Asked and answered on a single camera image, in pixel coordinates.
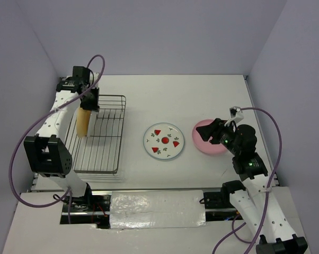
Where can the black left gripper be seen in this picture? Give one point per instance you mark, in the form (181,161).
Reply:
(93,106)

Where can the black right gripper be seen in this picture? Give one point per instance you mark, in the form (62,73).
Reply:
(214,130)

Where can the pink plate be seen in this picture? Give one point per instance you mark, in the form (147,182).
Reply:
(206,147)

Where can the white strawberry pattern plate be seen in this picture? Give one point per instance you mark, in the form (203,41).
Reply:
(163,141)

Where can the white plate blue rim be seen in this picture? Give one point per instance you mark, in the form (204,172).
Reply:
(91,123)

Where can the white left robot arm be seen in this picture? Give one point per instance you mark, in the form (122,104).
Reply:
(46,151)

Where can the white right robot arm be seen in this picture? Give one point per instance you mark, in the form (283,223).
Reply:
(251,194)

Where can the yellow plate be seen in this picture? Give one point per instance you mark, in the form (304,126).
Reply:
(82,122)

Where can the silver foil tape cover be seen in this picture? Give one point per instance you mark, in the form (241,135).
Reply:
(157,209)

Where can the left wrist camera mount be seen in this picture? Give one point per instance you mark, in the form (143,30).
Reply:
(94,79)

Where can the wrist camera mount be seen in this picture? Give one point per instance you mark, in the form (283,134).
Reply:
(236,114)
(94,79)

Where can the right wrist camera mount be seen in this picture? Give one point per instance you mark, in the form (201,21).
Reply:
(236,114)

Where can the metal wire dish rack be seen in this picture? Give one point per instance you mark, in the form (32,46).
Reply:
(100,153)

